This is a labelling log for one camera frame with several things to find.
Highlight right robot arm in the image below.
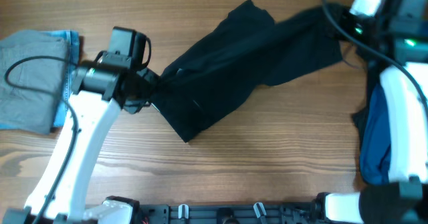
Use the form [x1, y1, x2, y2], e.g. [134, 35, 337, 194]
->
[314, 0, 427, 223]

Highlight folded blue jeans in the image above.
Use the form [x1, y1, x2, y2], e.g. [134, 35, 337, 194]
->
[44, 30, 80, 128]

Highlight folded grey shorts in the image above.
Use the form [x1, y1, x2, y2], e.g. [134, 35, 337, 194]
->
[1, 30, 67, 134]

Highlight black shorts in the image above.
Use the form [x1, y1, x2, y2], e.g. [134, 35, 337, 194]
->
[151, 0, 342, 142]

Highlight blue garment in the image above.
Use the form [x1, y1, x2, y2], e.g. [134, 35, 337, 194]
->
[359, 84, 391, 185]

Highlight left black cable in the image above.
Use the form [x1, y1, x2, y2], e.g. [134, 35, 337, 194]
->
[3, 55, 81, 224]

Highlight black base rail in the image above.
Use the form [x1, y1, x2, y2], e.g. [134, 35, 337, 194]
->
[130, 202, 323, 224]

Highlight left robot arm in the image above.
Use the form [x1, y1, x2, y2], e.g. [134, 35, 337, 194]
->
[3, 27, 158, 223]

